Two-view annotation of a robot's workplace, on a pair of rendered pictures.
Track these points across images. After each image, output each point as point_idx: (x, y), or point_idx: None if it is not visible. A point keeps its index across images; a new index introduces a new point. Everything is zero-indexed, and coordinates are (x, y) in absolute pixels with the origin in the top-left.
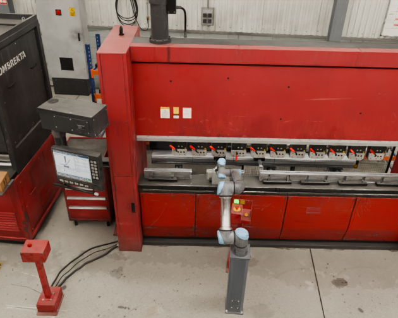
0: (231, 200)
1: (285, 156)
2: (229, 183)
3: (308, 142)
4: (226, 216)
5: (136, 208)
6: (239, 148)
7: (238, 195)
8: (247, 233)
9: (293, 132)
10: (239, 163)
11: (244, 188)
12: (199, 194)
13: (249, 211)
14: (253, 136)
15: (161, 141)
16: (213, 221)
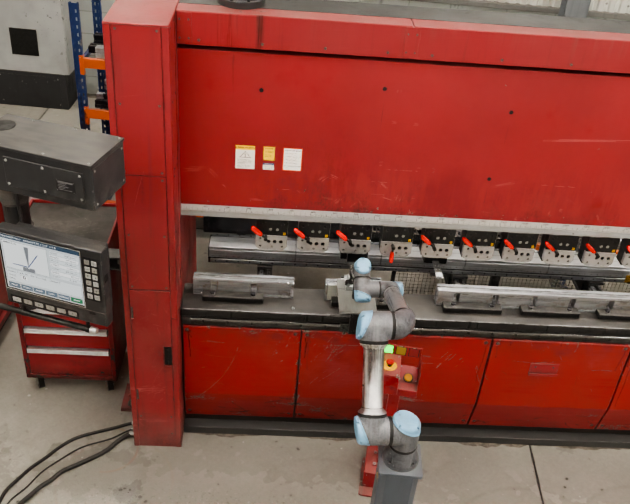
0: None
1: None
2: (384, 316)
3: (543, 229)
4: (375, 387)
5: (174, 358)
6: (399, 238)
7: None
8: (419, 422)
9: (513, 208)
10: (393, 267)
11: None
12: (310, 330)
13: (415, 369)
14: (429, 213)
15: (234, 217)
16: (336, 388)
